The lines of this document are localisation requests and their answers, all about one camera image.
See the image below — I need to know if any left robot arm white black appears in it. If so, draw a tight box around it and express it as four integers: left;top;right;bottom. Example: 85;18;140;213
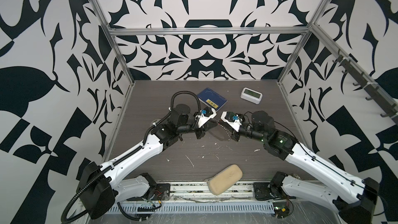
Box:
61;104;218;224

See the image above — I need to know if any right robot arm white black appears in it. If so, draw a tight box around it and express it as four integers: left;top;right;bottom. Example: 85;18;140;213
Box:
220;111;379;224

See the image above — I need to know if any blue notebook yellow label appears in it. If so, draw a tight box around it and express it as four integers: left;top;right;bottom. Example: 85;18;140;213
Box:
197;88;228;111

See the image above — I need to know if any white digital clock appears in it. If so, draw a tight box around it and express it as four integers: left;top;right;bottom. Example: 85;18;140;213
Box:
240;87;263;105

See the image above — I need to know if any small circuit board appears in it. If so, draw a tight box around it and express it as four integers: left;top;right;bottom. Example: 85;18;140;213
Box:
272;200;294;219

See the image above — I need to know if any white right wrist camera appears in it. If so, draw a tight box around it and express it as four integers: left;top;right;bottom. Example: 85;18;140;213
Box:
219;112;242;131

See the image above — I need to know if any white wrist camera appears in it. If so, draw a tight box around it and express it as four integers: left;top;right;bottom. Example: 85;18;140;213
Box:
219;112;242;131
197;107;217;128

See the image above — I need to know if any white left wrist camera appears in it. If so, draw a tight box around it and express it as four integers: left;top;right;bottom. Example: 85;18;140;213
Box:
197;107;217;128

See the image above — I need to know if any black corrugated cable hose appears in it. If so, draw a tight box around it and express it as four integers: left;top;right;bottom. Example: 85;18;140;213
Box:
60;91;202;224

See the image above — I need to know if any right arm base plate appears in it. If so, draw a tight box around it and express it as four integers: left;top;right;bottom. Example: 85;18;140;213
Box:
253;182;280;201

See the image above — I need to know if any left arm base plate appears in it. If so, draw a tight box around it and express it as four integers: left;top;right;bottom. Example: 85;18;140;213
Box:
146;183;171;201

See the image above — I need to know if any white cable duct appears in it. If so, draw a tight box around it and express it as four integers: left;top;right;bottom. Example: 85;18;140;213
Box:
121;202;275;214

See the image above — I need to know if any wall hook rail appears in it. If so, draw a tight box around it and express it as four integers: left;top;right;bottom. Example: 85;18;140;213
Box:
331;49;398;125

